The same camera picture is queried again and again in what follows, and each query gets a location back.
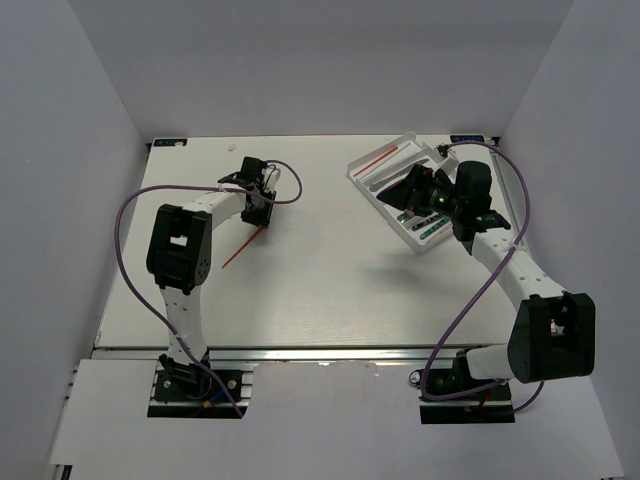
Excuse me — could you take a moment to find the blue label sticker left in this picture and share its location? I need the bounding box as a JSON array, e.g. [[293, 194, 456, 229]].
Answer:
[[152, 138, 188, 148]]

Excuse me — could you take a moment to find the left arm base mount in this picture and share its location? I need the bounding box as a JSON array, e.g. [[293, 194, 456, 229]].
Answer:
[[147, 354, 250, 419]]

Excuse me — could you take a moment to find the black handled silver fork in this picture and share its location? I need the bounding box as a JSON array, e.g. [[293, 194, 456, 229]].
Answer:
[[411, 215, 448, 232]]

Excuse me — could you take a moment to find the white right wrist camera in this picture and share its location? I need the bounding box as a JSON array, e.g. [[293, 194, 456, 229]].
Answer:
[[436, 144, 459, 175]]

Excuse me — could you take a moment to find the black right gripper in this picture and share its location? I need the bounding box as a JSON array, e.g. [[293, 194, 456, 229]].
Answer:
[[377, 165, 464, 219]]

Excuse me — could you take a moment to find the ornate silver table knife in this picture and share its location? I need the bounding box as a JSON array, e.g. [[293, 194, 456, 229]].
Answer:
[[368, 166, 412, 192]]

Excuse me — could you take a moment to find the clear chopstick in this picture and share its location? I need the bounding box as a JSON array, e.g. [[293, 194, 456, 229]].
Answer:
[[360, 144, 413, 182]]

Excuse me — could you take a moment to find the blue label sticker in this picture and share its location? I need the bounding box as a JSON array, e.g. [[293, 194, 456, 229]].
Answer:
[[449, 135, 485, 144], [152, 138, 188, 148]]

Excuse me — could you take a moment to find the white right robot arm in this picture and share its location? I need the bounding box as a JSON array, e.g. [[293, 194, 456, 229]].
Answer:
[[377, 161, 596, 399]]

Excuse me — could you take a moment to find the white compartment cutlery tray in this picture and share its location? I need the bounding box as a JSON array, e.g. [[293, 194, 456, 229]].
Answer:
[[347, 132, 457, 254]]

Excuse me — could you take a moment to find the orange chopstick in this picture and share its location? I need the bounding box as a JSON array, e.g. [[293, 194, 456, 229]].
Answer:
[[353, 145, 399, 177], [221, 226, 265, 269]]

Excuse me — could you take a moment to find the blue label sticker right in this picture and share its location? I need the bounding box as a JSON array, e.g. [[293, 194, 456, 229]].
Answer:
[[449, 135, 485, 144]]

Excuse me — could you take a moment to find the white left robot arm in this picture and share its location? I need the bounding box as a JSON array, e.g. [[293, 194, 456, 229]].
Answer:
[[146, 157, 280, 399]]

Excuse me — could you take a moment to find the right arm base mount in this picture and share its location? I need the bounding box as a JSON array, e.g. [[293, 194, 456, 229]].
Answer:
[[409, 367, 516, 426]]

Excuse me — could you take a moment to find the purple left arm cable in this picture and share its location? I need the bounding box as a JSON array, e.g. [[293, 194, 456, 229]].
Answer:
[[115, 159, 304, 419]]

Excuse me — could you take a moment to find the teal handled silver fork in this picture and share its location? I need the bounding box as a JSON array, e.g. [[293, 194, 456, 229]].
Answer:
[[420, 220, 449, 240]]

